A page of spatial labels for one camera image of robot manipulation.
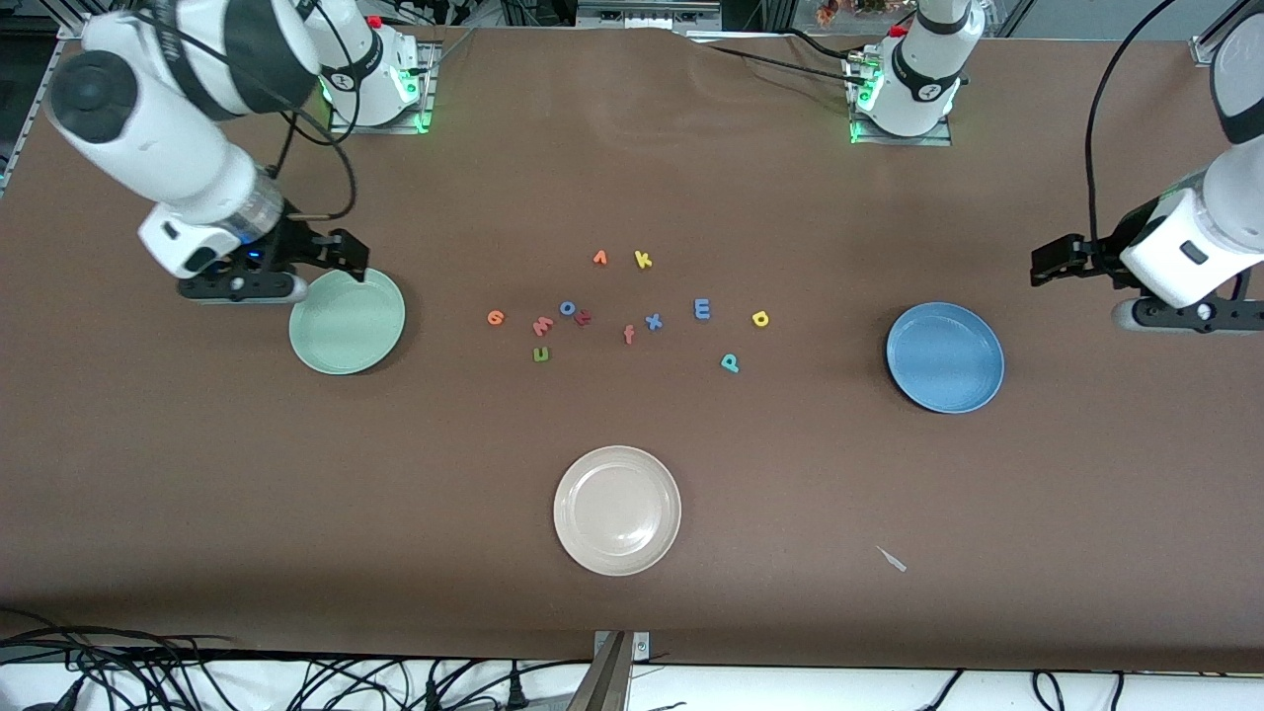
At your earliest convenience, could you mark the green plate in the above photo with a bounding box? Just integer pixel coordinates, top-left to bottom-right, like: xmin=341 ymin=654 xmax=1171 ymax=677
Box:
xmin=288 ymin=267 xmax=407 ymax=376

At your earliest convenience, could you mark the blue plate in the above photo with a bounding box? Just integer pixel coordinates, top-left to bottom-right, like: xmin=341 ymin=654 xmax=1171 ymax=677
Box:
xmin=886 ymin=302 xmax=1006 ymax=415

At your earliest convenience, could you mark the brown table cover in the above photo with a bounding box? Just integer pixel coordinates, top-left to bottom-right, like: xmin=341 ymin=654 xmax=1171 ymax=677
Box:
xmin=0 ymin=15 xmax=1264 ymax=674

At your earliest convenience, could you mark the orange background object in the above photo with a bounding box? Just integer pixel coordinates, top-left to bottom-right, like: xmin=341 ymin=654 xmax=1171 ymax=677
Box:
xmin=815 ymin=0 xmax=890 ymax=26

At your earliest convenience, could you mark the beige plate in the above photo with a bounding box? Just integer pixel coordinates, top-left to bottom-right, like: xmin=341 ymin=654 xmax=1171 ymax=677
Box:
xmin=553 ymin=445 xmax=683 ymax=578

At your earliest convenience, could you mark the grey metal bar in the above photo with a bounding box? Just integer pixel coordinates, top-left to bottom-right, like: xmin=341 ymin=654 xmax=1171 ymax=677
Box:
xmin=566 ymin=632 xmax=633 ymax=711

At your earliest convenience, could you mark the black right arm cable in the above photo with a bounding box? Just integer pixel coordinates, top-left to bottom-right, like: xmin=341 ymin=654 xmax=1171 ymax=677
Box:
xmin=138 ymin=0 xmax=358 ymax=223

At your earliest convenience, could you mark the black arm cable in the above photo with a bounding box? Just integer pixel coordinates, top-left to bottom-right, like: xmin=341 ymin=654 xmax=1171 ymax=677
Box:
xmin=1086 ymin=0 xmax=1181 ymax=248
xmin=138 ymin=0 xmax=358 ymax=223

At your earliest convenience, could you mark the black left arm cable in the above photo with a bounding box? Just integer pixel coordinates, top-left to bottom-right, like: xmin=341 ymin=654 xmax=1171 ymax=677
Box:
xmin=1086 ymin=0 xmax=1181 ymax=248

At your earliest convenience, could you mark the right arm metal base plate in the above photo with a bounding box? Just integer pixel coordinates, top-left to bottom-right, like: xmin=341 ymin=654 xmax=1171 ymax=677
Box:
xmin=329 ymin=39 xmax=440 ymax=135

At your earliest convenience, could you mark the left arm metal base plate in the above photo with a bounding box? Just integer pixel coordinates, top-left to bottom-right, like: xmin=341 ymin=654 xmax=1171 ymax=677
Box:
xmin=849 ymin=54 xmax=954 ymax=147

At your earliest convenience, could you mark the black table cable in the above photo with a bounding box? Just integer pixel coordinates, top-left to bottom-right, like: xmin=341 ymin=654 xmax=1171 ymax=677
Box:
xmin=686 ymin=28 xmax=875 ymax=88

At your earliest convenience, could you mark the metal frame beam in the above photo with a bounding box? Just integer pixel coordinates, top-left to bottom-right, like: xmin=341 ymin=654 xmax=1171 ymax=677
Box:
xmin=576 ymin=0 xmax=724 ymax=33

